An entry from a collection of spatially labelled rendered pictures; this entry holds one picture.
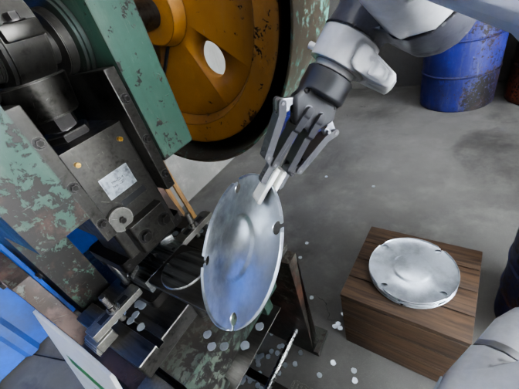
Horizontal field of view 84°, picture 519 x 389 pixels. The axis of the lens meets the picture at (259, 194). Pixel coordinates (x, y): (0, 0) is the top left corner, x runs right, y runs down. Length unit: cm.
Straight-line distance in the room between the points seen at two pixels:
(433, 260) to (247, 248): 87
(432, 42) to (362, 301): 90
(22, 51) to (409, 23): 56
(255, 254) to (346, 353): 101
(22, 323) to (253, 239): 176
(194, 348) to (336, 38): 74
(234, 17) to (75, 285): 83
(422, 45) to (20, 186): 60
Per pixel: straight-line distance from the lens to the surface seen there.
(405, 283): 117
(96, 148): 66
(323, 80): 45
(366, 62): 45
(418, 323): 113
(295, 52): 63
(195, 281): 77
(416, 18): 39
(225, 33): 78
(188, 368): 82
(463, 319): 117
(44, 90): 66
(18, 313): 209
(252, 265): 50
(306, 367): 144
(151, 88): 68
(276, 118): 45
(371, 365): 143
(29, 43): 64
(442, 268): 123
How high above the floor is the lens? 133
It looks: 36 degrees down
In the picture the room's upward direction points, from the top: 17 degrees counter-clockwise
